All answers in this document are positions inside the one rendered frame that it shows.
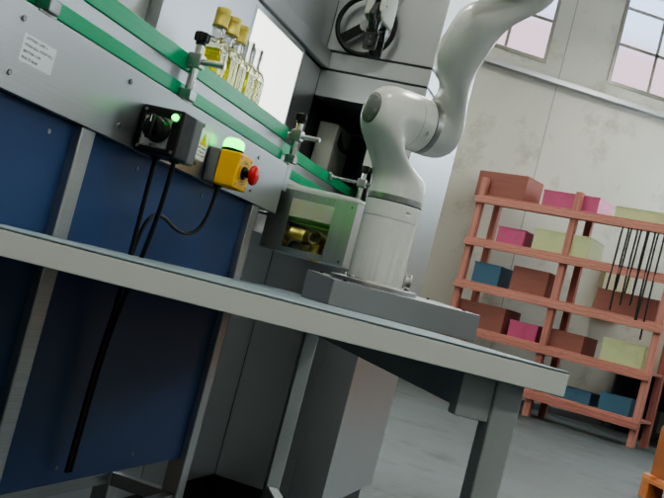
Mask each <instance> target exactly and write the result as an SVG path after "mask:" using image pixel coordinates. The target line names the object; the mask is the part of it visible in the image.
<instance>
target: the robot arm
mask: <svg viewBox="0 0 664 498"><path fill-rule="evenodd" d="M398 1H399V0H368V3H367V6H366V10H365V18H366V19H367V21H368V22H369V23H368V26H367V31H366V34H365V38H364V42H363V46H362V48H363V49H368V50H369V53H368V56H371V57H376V58H381V54H382V51H383V47H384V43H385V39H386V37H387V35H388V31H390V30H391V29H392V26H393V23H394V19H395V15H396V11H397V6H398ZM553 1H554V0H478V1H475V2H472V3H470V4H468V5H466V6H464V7H463V8H462V9H461V10H460V11H459V12H458V13H457V14H456V16H455V17H454V19H453V20H452V22H451V24H450V25H449V27H448V28H447V30H446V32H445V33H444V35H443V37H442V39H441V41H440V43H439V45H438V47H437V50H436V53H435V58H434V66H435V71H436V74H437V76H438V79H439V89H438V92H437V94H436V96H435V97H434V98H433V99H429V98H427V97H424V96H421V95H419V94H416V93H414V92H411V91H408V90H406V89H403V88H400V87H396V86H382V87H379V88H377V89H375V90H374V91H372V92H371V93H370V94H369V96H368V97H367V99H366V101H365V103H364V105H363V108H362V112H361V129H362V134H363V137H364V140H365V143H366V146H367V149H368V152H369V155H370V158H371V161H372V166H373V174H372V180H371V185H370V188H369V193H368V196H367V200H366V204H365V208H364V212H363V216H362V220H361V224H360V228H359V232H358V235H357V239H356V243H355V247H354V251H353V255H352V259H351V263H350V267H349V271H348V274H347V273H346V272H341V274H338V273H333V272H331V275H330V277H332V278H335V279H338V280H342V281H343V280H346V281H347V282H349V283H353V284H357V285H360V286H364V287H368V288H372V289H376V290H380V291H387V292H391V293H395V294H399V295H403V296H408V297H412V298H416V295H417V293H414V292H411V291H409V289H404V290H402V289H401V288H404V287H408V288H410V286H411V283H412V276H411V275H410V276H409V277H407V275H406V273H405V272H406V268H407V265H408V261H409V257H410V253H411V249H412V245H413V241H414V237H415V233H416V229H417V225H418V221H419V217H420V214H421V210H422V206H423V202H424V198H425V193H426V186H425V183H424V181H423V180H422V178H421V177H420V176H419V175H418V174H417V172H416V171H415V170H414V168H413V167H412V165H411V163H410V162H409V160H408V157H407V155H406V150H408V151H411V152H414V153H416V154H419V155H422V156H425V157H431V158H440V157H444V156H446V155H448V154H450V153H451V152H452V151H453V150H454V149H455V148H456V147H457V145H458V143H459V142H460V139H461V137H462V134H463V131H464V126H465V120H466V112H467V103H468V97H469V92H470V88H471V85H472V82H473V79H474V77H475V75H476V73H477V71H478V69H479V67H480V66H481V64H482V63H483V61H484V60H485V58H486V57H487V55H488V54H489V52H490V51H491V49H492V48H493V46H494V45H495V43H497V42H498V40H499V39H500V38H501V37H502V36H503V35H504V34H505V33H506V32H507V31H508V30H509V29H510V28H512V27H513V26H515V25H516V24H518V23H520V22H522V21H524V20H526V19H527V18H529V17H531V16H533V15H535V14H537V13H539V12H541V11H543V10H544V9H545V8H547V7H548V6H549V5H550V4H551V3H552V2H553ZM380 26H382V28H381V27H380ZM378 31H381V33H378ZM346 274H347V275H346Z"/></svg>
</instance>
